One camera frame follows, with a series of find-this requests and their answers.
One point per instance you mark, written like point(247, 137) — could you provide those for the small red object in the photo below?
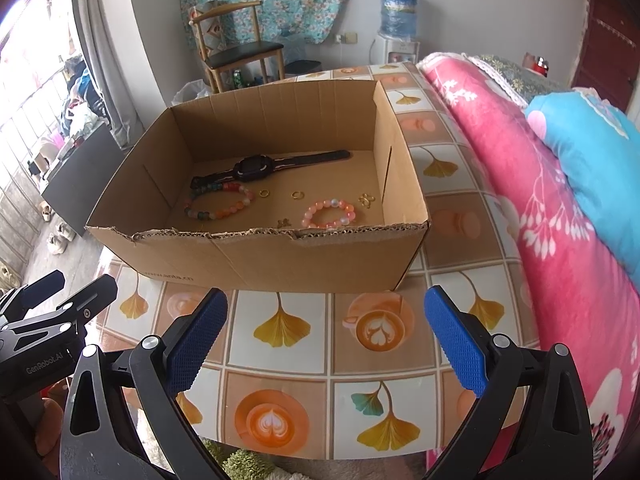
point(540, 64)

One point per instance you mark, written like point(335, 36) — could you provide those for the teal floral wall cloth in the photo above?
point(300, 0)

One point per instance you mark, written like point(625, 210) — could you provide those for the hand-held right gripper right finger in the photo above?
point(457, 345)

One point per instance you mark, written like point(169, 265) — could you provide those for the green can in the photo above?
point(238, 80)

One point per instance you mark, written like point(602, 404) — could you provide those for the white plastic bag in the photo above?
point(192, 91)

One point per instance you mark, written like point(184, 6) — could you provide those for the gold loop charm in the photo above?
point(367, 201)

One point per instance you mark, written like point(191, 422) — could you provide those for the blue water jug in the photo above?
point(400, 15)

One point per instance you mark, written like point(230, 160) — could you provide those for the pile of clothes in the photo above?
point(80, 90)

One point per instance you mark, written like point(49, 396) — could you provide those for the grey cabinet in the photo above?
point(85, 185)

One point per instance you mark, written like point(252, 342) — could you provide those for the black smart watch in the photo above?
point(255, 167)

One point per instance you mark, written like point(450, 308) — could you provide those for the black bin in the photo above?
point(302, 69)

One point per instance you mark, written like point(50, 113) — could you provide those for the white wall outlet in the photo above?
point(347, 38)

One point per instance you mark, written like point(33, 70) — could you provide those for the ginkgo and coffee print tablecloth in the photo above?
point(310, 330)

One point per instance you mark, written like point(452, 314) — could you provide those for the grey curtain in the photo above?
point(110, 60)

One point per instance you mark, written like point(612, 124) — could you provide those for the brown cardboard box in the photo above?
point(300, 260)

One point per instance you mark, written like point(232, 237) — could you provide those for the dark red door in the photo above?
point(605, 45)

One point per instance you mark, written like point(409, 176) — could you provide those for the pink floral blanket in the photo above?
point(525, 200)

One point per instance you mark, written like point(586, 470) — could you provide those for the grey floral quilt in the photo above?
point(515, 72)

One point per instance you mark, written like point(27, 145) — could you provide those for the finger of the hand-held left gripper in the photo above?
point(95, 297)
point(42, 287)

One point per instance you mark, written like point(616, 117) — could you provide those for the wooden chair with black seat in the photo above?
point(245, 52)

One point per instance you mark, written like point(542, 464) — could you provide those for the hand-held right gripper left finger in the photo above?
point(197, 345)

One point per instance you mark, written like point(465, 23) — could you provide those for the white water dispenser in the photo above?
point(400, 52)

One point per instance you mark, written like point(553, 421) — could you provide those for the blue pillow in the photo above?
point(590, 160)

